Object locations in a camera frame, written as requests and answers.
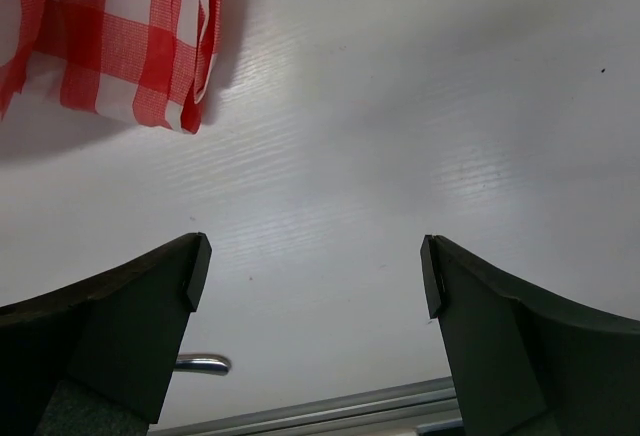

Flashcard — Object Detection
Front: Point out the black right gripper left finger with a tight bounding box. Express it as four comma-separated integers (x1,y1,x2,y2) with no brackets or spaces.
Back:
1,233,211,435

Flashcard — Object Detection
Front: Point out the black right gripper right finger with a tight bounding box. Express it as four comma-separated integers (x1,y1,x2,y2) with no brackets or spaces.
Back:
420,235,639,435

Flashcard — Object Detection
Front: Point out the red white checkered cloth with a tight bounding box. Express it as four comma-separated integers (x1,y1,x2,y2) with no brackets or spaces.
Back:
1,0,221,134

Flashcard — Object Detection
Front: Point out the silver table knife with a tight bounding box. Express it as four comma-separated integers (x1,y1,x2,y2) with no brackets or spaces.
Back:
174,353,232,376

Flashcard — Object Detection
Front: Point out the aluminium front rail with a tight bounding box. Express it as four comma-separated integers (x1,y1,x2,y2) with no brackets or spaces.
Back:
150,377,463,435

